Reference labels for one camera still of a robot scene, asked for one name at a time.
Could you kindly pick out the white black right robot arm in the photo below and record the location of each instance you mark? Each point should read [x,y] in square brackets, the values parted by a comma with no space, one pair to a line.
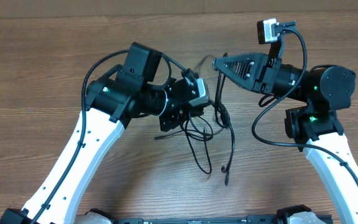
[315,127]

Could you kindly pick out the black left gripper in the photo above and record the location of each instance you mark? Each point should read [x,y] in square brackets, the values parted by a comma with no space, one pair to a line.
[174,118]

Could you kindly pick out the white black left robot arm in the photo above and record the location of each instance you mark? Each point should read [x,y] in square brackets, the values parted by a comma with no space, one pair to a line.
[108,104]

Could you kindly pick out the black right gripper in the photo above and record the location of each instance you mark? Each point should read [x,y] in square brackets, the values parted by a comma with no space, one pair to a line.
[255,71]

